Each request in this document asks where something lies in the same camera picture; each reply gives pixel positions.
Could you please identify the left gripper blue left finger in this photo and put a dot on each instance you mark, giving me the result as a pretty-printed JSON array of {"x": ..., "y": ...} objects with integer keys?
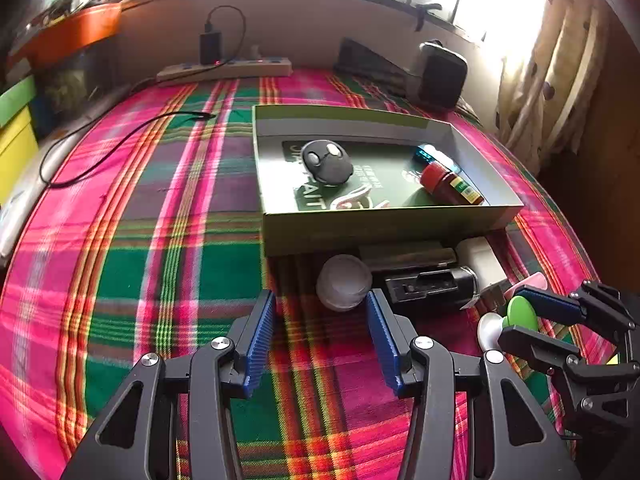
[{"x": 229, "y": 367}]

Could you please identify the blue transparent plastic case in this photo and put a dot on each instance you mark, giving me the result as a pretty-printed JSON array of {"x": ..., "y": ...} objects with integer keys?
[{"x": 427, "y": 153}]

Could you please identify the grey small fan heater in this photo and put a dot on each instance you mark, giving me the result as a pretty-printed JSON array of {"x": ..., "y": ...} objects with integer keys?
[{"x": 436, "y": 77}]

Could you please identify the yellow green box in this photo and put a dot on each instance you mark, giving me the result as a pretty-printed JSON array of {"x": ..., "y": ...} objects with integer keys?
[{"x": 18, "y": 142}]

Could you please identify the pink white clip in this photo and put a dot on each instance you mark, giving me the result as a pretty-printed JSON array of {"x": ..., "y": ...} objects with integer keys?
[{"x": 359, "y": 198}]

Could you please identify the white round lid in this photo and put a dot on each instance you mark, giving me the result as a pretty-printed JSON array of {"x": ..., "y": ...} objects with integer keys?
[{"x": 343, "y": 282}]

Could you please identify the green cardboard tray box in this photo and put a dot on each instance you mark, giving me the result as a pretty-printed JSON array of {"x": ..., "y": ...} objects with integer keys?
[{"x": 296, "y": 214}]

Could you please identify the green top white knob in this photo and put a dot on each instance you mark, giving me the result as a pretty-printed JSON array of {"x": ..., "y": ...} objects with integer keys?
[{"x": 519, "y": 312}]

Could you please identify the white power strip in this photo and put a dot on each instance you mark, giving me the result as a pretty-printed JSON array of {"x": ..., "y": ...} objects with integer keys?
[{"x": 261, "y": 67}]

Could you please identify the black round disc gadget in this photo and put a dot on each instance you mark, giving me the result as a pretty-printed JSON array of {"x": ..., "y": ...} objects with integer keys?
[{"x": 327, "y": 162}]

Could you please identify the black rectangular device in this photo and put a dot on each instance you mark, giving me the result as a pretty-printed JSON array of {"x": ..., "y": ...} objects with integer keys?
[{"x": 442, "y": 287}]

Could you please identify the plaid pink green tablecloth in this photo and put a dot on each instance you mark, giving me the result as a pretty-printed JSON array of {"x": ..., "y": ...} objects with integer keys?
[{"x": 154, "y": 246}]

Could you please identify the black charger adapter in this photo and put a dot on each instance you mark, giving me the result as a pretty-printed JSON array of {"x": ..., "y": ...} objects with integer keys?
[{"x": 210, "y": 48}]

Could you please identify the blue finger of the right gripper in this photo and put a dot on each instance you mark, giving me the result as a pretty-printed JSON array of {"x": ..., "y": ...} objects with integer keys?
[
  {"x": 545, "y": 354},
  {"x": 550, "y": 304}
]

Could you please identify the black folded item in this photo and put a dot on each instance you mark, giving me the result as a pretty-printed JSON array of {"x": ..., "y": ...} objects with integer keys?
[{"x": 355, "y": 59}]

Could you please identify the red cap spice bottle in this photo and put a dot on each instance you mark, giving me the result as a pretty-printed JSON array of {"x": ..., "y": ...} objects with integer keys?
[{"x": 447, "y": 188}]

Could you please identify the white small charger block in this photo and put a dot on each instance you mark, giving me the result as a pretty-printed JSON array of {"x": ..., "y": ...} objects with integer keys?
[{"x": 477, "y": 254}]

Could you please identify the cream patterned curtain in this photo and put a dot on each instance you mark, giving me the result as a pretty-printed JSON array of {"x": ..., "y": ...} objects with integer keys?
[{"x": 553, "y": 56}]

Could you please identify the orange tray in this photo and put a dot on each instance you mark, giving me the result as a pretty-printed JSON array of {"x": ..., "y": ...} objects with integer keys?
[{"x": 62, "y": 39}]

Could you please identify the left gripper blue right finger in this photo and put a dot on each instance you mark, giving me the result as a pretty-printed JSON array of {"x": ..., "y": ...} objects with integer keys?
[{"x": 421, "y": 369}]

